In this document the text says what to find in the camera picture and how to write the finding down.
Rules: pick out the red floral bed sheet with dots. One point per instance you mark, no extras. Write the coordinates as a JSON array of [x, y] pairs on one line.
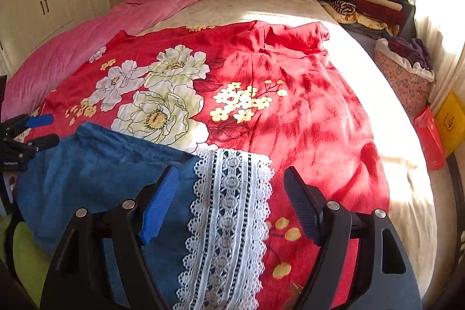
[[290, 95]]

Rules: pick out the floral laundry basket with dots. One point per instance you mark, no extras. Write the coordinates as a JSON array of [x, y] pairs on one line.
[[407, 85]]

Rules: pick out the yellow bag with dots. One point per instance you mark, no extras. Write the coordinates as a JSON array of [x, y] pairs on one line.
[[450, 121]]

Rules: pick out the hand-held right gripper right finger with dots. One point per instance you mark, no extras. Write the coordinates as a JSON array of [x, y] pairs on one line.
[[299, 199]]

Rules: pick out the pink quilt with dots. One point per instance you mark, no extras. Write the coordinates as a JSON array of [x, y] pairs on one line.
[[72, 48]]

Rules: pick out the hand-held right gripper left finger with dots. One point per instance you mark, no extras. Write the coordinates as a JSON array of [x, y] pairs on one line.
[[160, 201]]

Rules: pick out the red bag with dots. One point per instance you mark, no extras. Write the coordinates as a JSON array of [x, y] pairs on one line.
[[428, 139]]

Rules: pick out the white curtain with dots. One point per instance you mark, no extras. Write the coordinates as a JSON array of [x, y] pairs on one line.
[[428, 23]]

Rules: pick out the blue denim lace garment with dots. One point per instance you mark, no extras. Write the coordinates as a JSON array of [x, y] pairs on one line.
[[109, 168]]

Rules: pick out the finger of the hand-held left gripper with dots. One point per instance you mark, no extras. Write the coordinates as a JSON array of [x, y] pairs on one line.
[[38, 121], [43, 143]]

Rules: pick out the purple clothes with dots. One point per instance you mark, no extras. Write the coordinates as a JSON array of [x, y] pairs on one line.
[[410, 50]]

